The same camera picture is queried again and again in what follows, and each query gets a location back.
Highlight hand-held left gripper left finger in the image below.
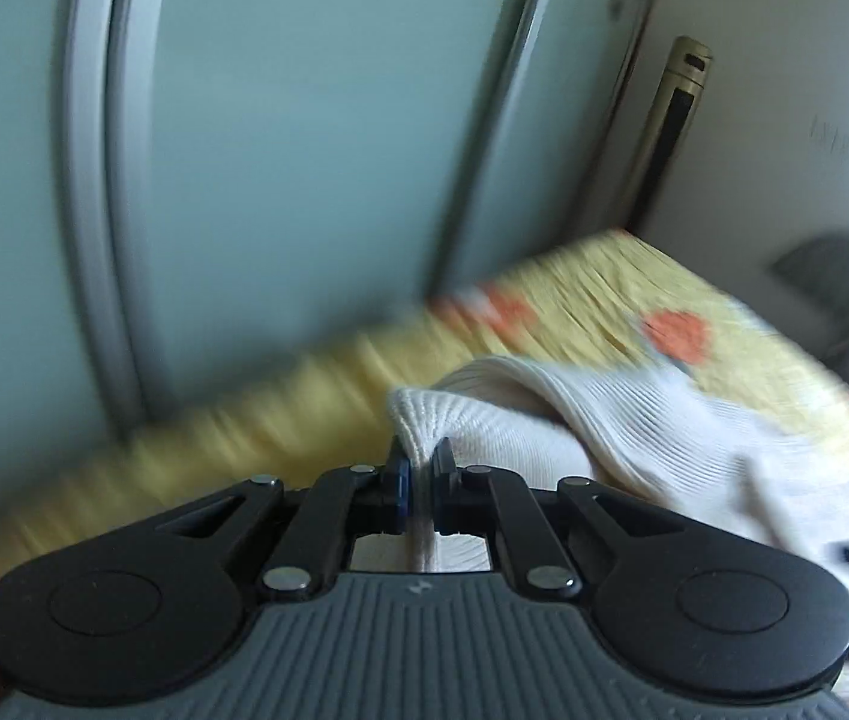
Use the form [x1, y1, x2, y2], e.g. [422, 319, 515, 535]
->
[158, 439, 414, 602]

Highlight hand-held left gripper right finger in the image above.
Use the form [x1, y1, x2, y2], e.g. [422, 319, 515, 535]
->
[430, 439, 684, 602]

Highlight cream knit sweater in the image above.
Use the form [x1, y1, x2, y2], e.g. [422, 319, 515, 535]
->
[353, 356, 849, 601]

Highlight yellow carrot print blanket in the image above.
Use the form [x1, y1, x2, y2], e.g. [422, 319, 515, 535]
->
[0, 229, 849, 616]

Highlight pale green wardrobe doors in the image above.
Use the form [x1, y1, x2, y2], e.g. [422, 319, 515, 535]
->
[0, 0, 665, 466]

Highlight beige tower air conditioner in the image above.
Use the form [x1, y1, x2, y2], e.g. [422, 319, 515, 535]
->
[615, 36, 714, 241]

